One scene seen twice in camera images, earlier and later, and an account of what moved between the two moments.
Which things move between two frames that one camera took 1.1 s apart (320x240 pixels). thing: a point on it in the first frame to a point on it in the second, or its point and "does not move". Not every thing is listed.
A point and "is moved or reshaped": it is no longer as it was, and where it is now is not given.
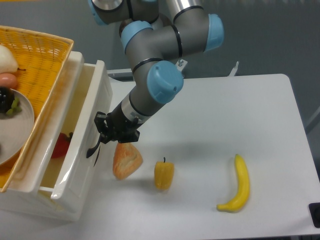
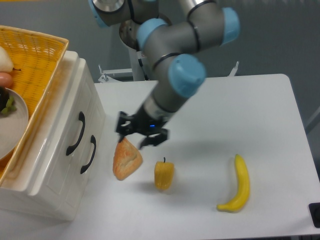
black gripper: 117,124 to 140,123
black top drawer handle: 91,150 to 82,118
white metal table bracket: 233,71 does not move
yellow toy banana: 241,195 does not move
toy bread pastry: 127,160 does not move
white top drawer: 88,107 is moved or reshaped
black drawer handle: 97,156 to 93,140
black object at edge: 314,211 does not move
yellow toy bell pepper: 164,172 does not move
